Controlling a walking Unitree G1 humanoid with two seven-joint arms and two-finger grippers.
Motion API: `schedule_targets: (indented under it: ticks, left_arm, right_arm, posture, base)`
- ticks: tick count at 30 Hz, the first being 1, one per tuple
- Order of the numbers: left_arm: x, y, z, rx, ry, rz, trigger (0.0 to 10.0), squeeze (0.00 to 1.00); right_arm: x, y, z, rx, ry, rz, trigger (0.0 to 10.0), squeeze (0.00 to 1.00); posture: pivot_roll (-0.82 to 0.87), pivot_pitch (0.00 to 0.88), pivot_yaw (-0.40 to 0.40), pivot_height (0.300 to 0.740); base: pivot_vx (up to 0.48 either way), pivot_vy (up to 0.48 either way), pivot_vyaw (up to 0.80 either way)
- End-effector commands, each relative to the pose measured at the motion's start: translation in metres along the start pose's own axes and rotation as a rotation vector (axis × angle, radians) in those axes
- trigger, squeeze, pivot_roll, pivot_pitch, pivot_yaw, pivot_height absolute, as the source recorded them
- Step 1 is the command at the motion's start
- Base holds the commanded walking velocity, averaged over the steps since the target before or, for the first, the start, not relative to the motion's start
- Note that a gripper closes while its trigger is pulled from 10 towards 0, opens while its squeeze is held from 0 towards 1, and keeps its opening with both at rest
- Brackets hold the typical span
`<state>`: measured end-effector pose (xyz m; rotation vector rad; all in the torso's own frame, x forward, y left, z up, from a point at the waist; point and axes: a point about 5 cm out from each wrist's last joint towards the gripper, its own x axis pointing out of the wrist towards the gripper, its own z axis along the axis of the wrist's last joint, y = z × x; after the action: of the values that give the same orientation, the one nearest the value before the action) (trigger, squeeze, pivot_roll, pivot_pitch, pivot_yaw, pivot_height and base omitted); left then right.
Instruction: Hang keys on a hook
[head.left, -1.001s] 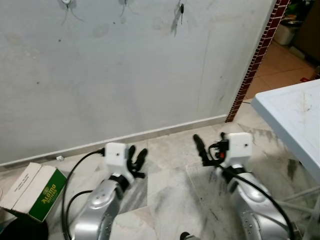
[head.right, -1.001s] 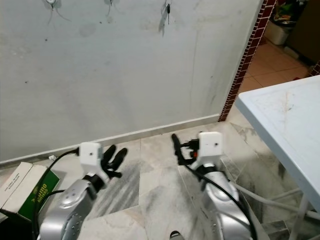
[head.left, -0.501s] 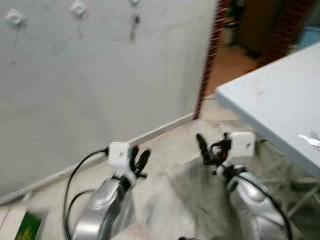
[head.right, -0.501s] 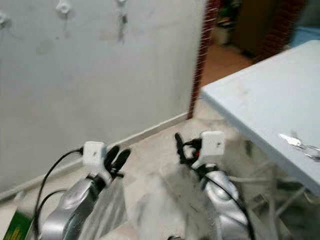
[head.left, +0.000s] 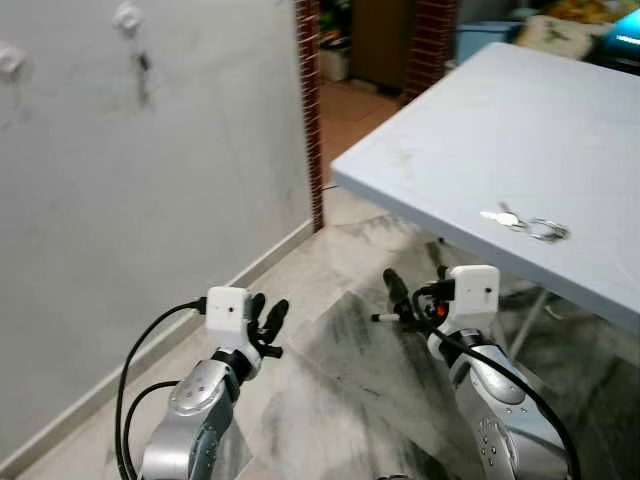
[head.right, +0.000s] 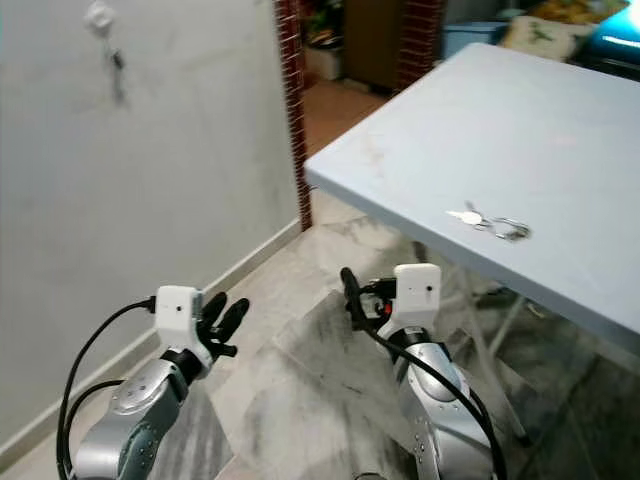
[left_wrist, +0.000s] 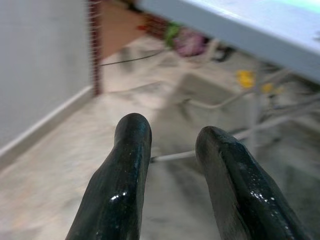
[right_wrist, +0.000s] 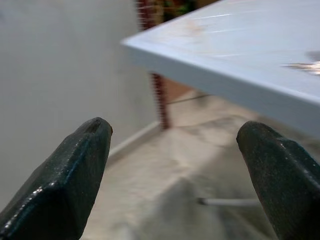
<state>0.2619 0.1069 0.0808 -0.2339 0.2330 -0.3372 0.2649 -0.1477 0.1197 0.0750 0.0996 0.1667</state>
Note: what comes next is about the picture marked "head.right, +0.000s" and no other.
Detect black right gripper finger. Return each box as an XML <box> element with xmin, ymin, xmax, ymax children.
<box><xmin>339</xmin><ymin>267</ymin><xmax>368</xmax><ymax>327</ymax></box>

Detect silver keys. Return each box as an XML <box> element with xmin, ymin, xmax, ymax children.
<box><xmin>445</xmin><ymin>205</ymin><xmax>532</xmax><ymax>243</ymax></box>

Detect grey blue table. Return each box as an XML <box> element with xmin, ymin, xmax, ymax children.
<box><xmin>305</xmin><ymin>42</ymin><xmax>640</xmax><ymax>353</ymax></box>

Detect narrow red brick pillar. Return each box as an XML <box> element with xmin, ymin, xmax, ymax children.
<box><xmin>275</xmin><ymin>0</ymin><xmax>313</xmax><ymax>231</ymax></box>

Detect brown wooden door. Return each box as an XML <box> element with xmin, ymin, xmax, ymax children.
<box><xmin>345</xmin><ymin>0</ymin><xmax>406</xmax><ymax>91</ymax></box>

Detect wide red brick pillar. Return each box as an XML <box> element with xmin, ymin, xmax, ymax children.
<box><xmin>395</xmin><ymin>0</ymin><xmax>447</xmax><ymax>93</ymax></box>

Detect blue storage box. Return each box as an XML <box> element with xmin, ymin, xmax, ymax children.
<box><xmin>440</xmin><ymin>20</ymin><xmax>511</xmax><ymax>59</ymax></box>

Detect leaf patterned cushion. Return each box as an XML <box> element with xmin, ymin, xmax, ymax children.
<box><xmin>500</xmin><ymin>15</ymin><xmax>596</xmax><ymax>63</ymax></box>

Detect yellow patterned cloth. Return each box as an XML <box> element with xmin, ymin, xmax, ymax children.
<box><xmin>530</xmin><ymin>0</ymin><xmax>626</xmax><ymax>26</ymax></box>

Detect bright blue round object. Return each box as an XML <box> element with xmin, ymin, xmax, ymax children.
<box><xmin>585</xmin><ymin>5</ymin><xmax>640</xmax><ymax>81</ymax></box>

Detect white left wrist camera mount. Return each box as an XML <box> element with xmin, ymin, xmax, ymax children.
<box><xmin>156</xmin><ymin>286</ymin><xmax>201</xmax><ymax>348</ymax></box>

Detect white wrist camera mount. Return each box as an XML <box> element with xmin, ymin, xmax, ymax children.
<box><xmin>156</xmin><ymin>286</ymin><xmax>201</xmax><ymax>348</ymax></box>
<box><xmin>394</xmin><ymin>264</ymin><xmax>443</xmax><ymax>334</ymax></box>

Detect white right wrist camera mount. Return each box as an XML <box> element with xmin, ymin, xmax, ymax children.
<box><xmin>394</xmin><ymin>264</ymin><xmax>443</xmax><ymax>334</ymax></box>

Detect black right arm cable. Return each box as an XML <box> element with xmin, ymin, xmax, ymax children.
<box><xmin>355</xmin><ymin>320</ymin><xmax>511</xmax><ymax>480</ymax></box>

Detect short black left arm cable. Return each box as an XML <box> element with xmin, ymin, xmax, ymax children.
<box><xmin>65</xmin><ymin>378</ymin><xmax>126</xmax><ymax>480</ymax></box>

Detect long black left arm cable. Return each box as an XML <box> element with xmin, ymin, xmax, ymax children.
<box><xmin>57</xmin><ymin>298</ymin><xmax>159</xmax><ymax>480</ymax></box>

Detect white wall hook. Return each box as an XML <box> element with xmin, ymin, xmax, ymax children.
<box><xmin>85</xmin><ymin>2</ymin><xmax>116</xmax><ymax>39</ymax></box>

